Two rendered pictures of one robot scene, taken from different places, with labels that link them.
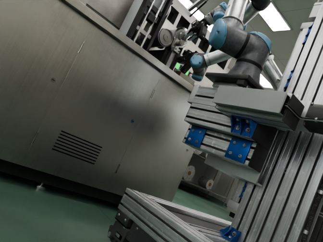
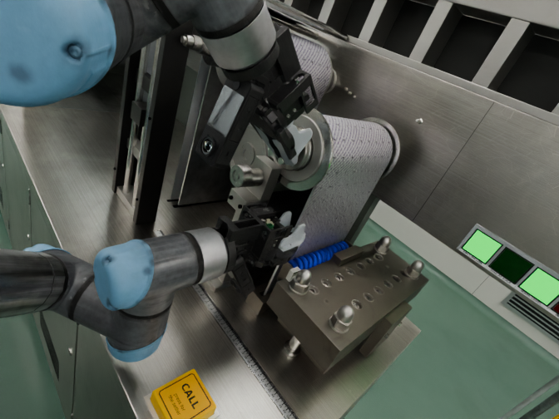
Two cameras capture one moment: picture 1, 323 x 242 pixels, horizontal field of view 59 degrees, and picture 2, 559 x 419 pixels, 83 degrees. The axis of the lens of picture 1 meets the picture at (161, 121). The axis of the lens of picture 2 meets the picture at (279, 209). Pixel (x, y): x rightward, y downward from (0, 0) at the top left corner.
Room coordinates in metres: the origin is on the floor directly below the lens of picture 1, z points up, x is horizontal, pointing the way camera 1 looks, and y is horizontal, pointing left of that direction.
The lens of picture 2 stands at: (1.84, -0.40, 1.42)
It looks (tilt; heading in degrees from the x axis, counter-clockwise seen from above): 28 degrees down; 73
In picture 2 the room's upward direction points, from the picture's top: 23 degrees clockwise
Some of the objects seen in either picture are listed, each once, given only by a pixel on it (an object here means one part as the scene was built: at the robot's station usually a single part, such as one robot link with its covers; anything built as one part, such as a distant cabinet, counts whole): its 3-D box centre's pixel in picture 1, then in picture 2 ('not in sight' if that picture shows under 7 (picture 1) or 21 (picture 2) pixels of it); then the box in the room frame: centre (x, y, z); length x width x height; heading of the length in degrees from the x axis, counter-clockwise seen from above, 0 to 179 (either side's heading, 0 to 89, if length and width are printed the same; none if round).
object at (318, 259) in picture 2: not in sight; (320, 257); (2.13, 0.13, 1.03); 0.21 x 0.04 x 0.03; 38
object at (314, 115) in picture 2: (181, 37); (297, 149); (1.99, 0.12, 1.25); 0.15 x 0.01 x 0.15; 128
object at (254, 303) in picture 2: not in sight; (297, 283); (2.12, 0.15, 0.92); 0.28 x 0.04 x 0.04; 38
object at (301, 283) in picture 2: not in sight; (302, 279); (2.06, 0.01, 1.05); 0.04 x 0.04 x 0.04
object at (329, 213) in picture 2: (168, 58); (330, 220); (2.12, 0.15, 1.11); 0.23 x 0.01 x 0.18; 38
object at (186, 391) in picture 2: not in sight; (183, 402); (1.90, -0.15, 0.91); 0.07 x 0.07 x 0.02; 38
